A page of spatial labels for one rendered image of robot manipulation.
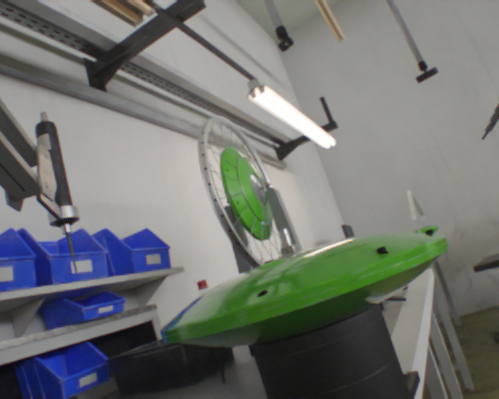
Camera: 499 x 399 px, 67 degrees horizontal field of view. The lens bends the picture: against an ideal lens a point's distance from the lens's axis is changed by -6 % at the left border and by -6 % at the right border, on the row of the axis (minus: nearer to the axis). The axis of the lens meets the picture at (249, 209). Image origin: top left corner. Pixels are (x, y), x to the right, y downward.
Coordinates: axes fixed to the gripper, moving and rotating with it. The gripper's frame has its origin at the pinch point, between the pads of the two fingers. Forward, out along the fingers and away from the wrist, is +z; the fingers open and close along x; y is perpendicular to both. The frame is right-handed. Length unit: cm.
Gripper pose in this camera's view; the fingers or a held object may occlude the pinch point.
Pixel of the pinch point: (484, 134)
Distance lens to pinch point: 42.2
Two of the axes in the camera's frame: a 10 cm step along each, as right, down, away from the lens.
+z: -5.1, 8.3, 2.4
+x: 4.6, 0.3, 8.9
